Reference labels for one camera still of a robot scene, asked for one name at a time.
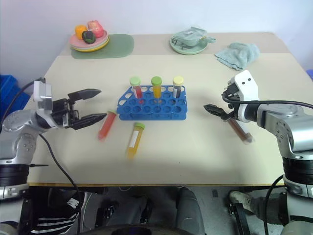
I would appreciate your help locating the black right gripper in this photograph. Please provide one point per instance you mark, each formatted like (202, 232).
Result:
(233, 109)

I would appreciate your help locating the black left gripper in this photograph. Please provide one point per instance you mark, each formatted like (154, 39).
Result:
(62, 113)

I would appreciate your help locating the green cap red liquid tube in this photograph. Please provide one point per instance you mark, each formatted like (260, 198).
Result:
(107, 124)

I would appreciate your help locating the yellow cap brown liquid tube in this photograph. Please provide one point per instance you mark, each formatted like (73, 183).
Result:
(242, 133)

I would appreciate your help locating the green cap orange liquid tube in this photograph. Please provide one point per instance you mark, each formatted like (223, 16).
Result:
(156, 85)
(135, 140)

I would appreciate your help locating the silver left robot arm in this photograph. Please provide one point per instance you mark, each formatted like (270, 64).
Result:
(22, 120)

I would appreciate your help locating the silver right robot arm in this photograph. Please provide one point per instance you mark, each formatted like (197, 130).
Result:
(288, 122)

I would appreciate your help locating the yellow cap dark liquid tube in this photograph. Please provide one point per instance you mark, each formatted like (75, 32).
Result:
(178, 84)

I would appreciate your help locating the pale green cap red tube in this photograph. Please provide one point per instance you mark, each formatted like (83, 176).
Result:
(136, 84)

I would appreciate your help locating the blue plastic test tube rack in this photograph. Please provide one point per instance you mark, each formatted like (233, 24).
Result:
(151, 114)

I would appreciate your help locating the yellow plate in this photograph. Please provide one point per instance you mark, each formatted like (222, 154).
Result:
(97, 49)

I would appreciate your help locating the teal towel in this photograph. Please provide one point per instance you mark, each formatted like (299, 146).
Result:
(239, 55)

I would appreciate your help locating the pale green stacked plate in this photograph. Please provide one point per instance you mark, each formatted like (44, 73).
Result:
(103, 44)

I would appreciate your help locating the green placemat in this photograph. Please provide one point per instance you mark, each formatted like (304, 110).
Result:
(117, 47)

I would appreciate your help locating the pink plate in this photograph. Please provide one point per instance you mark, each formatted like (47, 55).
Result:
(74, 40)

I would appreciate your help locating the dark green toy food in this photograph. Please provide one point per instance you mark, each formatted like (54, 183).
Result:
(88, 37)

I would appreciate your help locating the mint green plate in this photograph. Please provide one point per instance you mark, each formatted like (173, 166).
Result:
(188, 50)

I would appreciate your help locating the orange toy food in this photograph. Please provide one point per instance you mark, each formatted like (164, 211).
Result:
(80, 31)

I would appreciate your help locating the blue plastic bin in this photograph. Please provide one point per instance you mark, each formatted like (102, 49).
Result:
(11, 93)

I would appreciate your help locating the pink toy food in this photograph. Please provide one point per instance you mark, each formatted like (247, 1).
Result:
(96, 28)

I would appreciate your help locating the white sneaker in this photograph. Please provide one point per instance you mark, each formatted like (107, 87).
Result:
(240, 199)

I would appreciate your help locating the small blue object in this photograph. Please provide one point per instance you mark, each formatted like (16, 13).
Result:
(310, 74)

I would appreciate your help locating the grey rounded shape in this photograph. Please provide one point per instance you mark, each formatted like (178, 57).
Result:
(189, 210)

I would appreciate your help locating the grey trouser leg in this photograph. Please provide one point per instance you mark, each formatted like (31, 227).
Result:
(267, 208)

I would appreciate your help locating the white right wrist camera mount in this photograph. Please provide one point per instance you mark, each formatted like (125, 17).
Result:
(244, 83)

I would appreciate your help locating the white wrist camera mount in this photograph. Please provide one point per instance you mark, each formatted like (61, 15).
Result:
(244, 83)
(42, 94)

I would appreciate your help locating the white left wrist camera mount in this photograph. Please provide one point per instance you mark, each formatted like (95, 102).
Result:
(42, 94)

